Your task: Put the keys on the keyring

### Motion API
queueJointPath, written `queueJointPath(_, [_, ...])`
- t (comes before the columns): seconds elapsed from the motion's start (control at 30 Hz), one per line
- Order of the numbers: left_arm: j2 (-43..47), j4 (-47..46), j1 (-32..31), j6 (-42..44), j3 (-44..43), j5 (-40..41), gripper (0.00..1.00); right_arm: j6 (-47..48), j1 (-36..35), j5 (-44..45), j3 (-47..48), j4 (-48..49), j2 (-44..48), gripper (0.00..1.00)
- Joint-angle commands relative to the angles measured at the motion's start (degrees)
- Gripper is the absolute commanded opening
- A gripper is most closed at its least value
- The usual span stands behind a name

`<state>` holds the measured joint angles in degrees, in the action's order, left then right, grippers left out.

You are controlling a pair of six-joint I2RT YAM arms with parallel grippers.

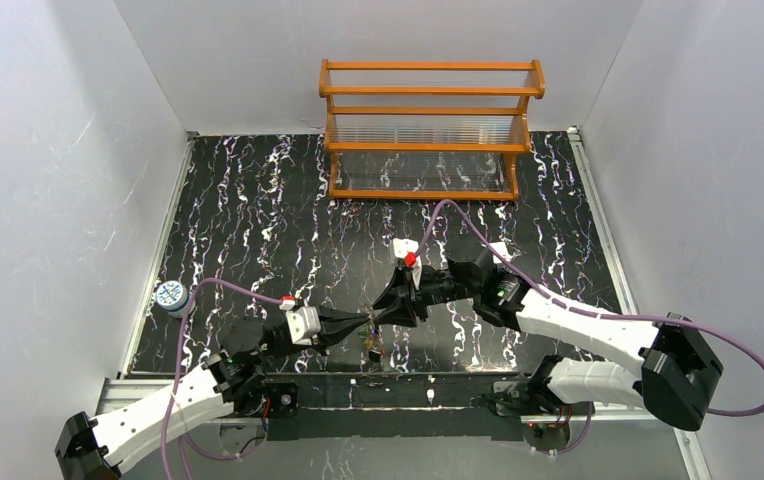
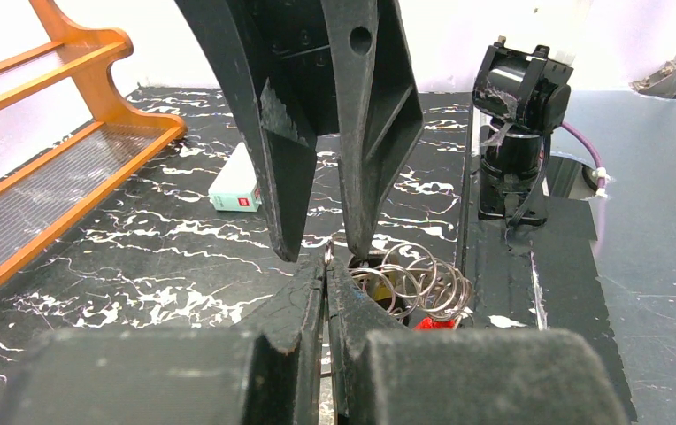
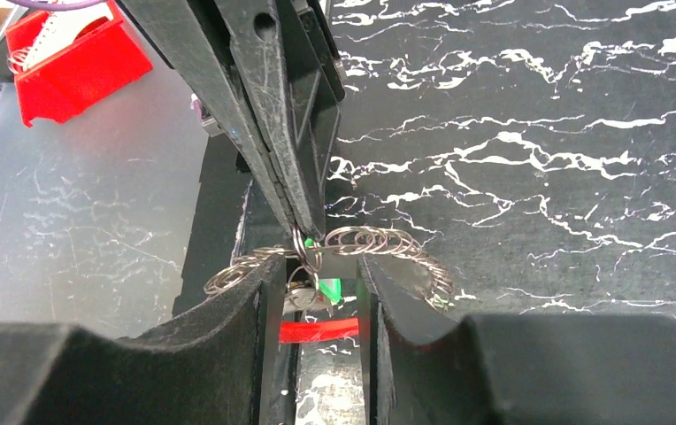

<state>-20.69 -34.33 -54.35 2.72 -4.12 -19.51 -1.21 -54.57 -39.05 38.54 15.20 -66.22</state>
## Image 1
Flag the metal keyring with red handle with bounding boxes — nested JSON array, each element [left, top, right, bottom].
[[358, 308, 384, 363]]

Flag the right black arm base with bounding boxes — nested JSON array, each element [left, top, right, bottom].
[[473, 378, 596, 457]]

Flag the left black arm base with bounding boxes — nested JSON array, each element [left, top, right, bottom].
[[234, 381, 299, 419]]

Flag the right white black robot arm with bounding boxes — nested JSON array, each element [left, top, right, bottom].
[[373, 250, 723, 431]]

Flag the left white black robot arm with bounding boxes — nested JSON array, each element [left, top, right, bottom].
[[54, 306, 373, 479]]

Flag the white black flat box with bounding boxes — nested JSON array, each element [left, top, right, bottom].
[[490, 241, 512, 263]]

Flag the small blue white jar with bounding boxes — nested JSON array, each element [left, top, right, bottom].
[[154, 280, 194, 319]]

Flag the orange wooden shelf rack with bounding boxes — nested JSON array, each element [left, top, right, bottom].
[[318, 59, 546, 202]]

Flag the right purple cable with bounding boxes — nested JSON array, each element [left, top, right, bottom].
[[415, 199, 764, 457]]

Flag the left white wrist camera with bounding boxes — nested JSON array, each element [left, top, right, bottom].
[[280, 296, 321, 346]]

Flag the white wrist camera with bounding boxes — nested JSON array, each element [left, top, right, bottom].
[[390, 238, 422, 269], [280, 296, 321, 346]]

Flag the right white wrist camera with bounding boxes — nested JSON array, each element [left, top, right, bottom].
[[390, 238, 422, 269]]

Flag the aluminium front rail frame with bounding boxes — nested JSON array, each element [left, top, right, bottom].
[[95, 374, 713, 480]]

